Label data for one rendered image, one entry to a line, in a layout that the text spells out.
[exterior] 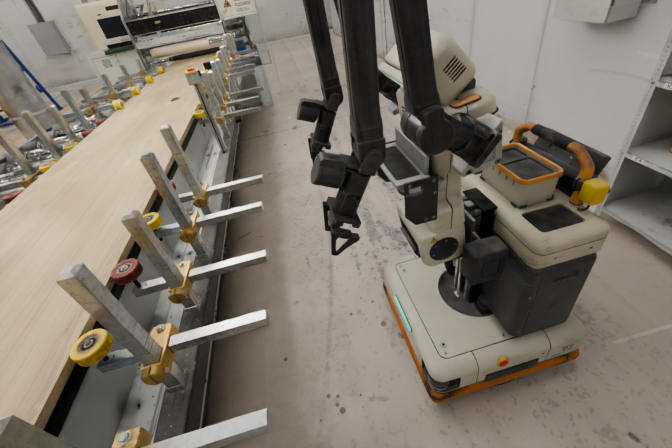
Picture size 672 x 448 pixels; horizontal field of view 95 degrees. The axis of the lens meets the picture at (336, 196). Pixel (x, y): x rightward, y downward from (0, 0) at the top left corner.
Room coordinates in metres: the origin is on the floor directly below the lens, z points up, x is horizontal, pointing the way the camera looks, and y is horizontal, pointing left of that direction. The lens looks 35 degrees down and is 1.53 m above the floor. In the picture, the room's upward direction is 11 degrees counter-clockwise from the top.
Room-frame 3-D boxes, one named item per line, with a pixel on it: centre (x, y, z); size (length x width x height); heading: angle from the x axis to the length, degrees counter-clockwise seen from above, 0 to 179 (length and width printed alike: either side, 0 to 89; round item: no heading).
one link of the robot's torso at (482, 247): (0.77, -0.36, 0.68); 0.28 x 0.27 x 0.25; 6
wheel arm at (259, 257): (0.74, 0.49, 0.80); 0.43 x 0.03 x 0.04; 96
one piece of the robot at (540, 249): (0.85, -0.61, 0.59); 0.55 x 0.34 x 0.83; 6
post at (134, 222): (0.70, 0.55, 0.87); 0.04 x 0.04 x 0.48; 6
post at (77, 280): (0.45, 0.52, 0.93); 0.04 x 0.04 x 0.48; 6
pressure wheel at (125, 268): (0.72, 0.68, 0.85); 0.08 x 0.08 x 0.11
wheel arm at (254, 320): (0.49, 0.46, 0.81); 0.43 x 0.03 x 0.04; 96
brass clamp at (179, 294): (0.72, 0.55, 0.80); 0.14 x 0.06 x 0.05; 6
